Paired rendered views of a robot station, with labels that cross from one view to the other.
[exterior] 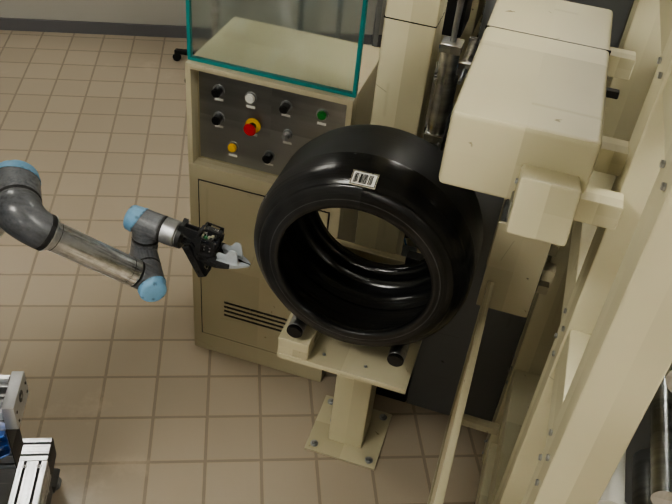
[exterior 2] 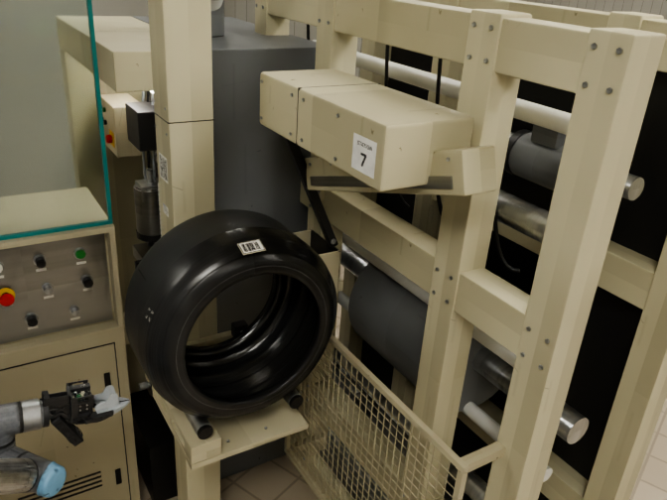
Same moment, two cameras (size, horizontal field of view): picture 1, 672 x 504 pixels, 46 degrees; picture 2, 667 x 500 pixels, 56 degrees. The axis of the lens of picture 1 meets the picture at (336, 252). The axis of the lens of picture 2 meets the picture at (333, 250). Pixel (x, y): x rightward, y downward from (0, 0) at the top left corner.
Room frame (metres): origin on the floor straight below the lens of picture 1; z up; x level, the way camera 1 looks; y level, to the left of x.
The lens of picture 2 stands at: (0.36, 0.82, 2.10)
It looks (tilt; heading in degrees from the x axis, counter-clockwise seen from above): 25 degrees down; 314
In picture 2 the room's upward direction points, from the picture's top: 4 degrees clockwise
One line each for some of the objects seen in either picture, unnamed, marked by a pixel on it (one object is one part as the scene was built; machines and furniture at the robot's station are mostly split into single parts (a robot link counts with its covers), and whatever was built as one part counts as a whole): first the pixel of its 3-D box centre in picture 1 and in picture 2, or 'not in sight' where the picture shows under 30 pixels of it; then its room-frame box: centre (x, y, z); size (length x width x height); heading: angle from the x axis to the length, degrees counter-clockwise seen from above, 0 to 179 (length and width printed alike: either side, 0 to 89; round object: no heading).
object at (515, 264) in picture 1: (517, 250); (305, 282); (1.77, -0.51, 1.05); 0.20 x 0.15 x 0.30; 167
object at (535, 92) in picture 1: (533, 87); (352, 120); (1.46, -0.35, 1.71); 0.61 x 0.25 x 0.15; 167
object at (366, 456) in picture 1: (349, 430); not in sight; (1.90, -0.13, 0.01); 0.27 x 0.27 x 0.02; 77
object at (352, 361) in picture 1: (358, 329); (228, 409); (1.65, -0.09, 0.80); 0.37 x 0.36 x 0.02; 77
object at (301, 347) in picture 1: (313, 307); (184, 413); (1.68, 0.05, 0.83); 0.36 x 0.09 x 0.06; 167
